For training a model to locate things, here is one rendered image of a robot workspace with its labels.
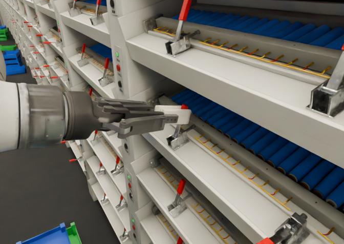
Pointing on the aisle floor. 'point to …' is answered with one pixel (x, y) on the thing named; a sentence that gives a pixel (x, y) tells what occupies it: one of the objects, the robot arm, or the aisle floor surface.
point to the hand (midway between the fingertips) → (171, 114)
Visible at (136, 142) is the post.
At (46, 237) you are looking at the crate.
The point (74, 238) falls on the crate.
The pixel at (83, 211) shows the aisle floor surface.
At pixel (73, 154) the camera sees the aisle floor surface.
